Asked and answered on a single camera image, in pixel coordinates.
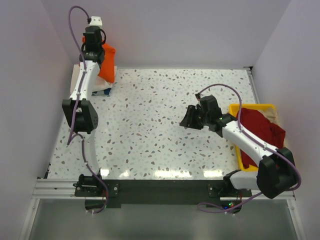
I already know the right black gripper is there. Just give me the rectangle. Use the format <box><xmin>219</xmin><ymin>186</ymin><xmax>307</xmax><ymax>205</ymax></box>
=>
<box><xmin>179</xmin><ymin>105</ymin><xmax>210</xmax><ymax>131</ymax></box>

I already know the orange t shirt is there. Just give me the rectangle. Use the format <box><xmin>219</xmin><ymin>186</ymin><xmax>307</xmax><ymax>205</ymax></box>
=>
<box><xmin>95</xmin><ymin>43</ymin><xmax>116</xmax><ymax>85</ymax></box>

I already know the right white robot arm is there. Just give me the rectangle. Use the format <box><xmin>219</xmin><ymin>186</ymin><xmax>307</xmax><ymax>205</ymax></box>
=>
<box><xmin>179</xmin><ymin>95</ymin><xmax>302</xmax><ymax>199</ymax></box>

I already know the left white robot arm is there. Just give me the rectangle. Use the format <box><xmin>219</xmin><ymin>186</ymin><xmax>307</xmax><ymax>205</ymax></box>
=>
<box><xmin>62</xmin><ymin>25</ymin><xmax>107</xmax><ymax>196</ymax></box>

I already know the folded cream t shirt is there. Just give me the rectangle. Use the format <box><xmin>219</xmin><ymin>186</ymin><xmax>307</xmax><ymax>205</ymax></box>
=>
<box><xmin>70</xmin><ymin>64</ymin><xmax>114</xmax><ymax>94</ymax></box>

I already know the yellow plastic bin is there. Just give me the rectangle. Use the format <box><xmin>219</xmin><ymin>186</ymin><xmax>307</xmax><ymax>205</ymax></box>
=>
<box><xmin>228</xmin><ymin>103</ymin><xmax>295</xmax><ymax>173</ymax></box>

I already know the folded white blue-print shirt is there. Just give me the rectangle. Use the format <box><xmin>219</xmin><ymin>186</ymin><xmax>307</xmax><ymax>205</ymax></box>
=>
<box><xmin>92</xmin><ymin>87</ymin><xmax>112</xmax><ymax>96</ymax></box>

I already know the dark red t shirt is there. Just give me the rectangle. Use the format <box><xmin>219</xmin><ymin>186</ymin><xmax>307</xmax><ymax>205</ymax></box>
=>
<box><xmin>236</xmin><ymin>107</ymin><xmax>287</xmax><ymax>170</ymax></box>

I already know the beige t shirt in bin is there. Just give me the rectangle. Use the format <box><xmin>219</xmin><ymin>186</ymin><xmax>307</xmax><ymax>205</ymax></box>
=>
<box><xmin>259</xmin><ymin>107</ymin><xmax>280</xmax><ymax>126</ymax></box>

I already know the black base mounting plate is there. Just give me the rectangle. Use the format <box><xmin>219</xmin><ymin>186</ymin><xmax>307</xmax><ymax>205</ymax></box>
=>
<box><xmin>73</xmin><ymin>175</ymin><xmax>252</xmax><ymax>210</ymax></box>

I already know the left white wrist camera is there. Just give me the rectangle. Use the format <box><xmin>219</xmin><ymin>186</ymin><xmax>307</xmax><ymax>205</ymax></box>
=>
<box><xmin>88</xmin><ymin>16</ymin><xmax>103</xmax><ymax>28</ymax></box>

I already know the aluminium frame rail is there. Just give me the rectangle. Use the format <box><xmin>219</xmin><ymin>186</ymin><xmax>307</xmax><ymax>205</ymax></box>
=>
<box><xmin>31</xmin><ymin>179</ymin><xmax>296</xmax><ymax>200</ymax></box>
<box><xmin>244</xmin><ymin>67</ymin><xmax>260</xmax><ymax>104</ymax></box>

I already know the aluminium front frame rail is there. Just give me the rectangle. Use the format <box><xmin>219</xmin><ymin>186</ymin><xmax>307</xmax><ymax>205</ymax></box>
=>
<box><xmin>31</xmin><ymin>179</ymin><xmax>296</xmax><ymax>200</ymax></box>

